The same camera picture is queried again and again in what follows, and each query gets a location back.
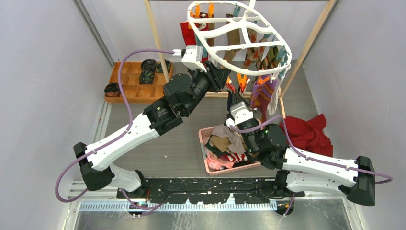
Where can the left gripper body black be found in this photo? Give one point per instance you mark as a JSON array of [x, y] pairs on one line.
[[215, 84]]

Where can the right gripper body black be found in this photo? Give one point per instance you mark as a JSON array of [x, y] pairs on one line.
[[251, 135]]

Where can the maroon purple orange striped sock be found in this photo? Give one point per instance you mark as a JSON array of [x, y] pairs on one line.
[[261, 95]]

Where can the white plastic clip hanger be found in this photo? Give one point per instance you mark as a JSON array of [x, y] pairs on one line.
[[223, 27]]

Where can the grey beige sock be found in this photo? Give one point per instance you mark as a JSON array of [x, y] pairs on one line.
[[236, 145]]

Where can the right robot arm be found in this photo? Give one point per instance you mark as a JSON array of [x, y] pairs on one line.
[[299, 170]]

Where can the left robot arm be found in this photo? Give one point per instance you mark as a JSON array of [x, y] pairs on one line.
[[181, 96]]

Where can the white hanging sock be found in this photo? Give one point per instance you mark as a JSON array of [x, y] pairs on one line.
[[273, 103]]

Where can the tan ribbed sock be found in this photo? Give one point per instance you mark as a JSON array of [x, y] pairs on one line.
[[220, 143]]

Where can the argyle hanging sock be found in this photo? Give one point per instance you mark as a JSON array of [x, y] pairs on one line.
[[253, 54]]

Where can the pink plastic basket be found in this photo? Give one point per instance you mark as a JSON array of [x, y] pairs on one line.
[[214, 167]]

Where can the red hanging sock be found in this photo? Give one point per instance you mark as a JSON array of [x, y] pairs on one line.
[[188, 34]]

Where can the red cloth on table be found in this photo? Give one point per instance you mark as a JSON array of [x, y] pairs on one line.
[[308, 135]]

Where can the green striped hanging sock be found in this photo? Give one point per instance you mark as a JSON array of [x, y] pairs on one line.
[[272, 59]]

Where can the rolled dark sock centre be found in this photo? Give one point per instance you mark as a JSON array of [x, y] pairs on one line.
[[146, 77]]

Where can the orange wooden compartment tray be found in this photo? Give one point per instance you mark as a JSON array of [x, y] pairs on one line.
[[135, 92]]

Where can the rolled dark sock left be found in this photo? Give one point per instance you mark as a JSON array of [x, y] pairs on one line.
[[112, 90]]

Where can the wooden clothes rack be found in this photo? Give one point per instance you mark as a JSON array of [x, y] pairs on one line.
[[317, 28]]

